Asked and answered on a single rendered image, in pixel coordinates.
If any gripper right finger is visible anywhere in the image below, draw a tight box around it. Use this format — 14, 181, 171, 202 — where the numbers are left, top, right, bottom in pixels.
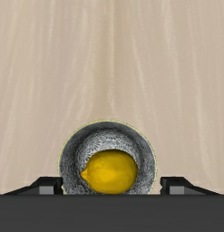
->
160, 176, 220, 196

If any grey patterned bowl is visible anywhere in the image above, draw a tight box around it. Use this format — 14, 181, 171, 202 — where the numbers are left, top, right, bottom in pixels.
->
57, 120, 158, 196

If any yellow lemon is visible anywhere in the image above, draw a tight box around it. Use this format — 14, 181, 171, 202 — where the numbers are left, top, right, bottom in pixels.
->
80, 149, 140, 195

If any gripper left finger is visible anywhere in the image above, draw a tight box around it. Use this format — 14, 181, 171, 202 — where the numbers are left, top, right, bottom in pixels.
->
3, 176, 64, 196

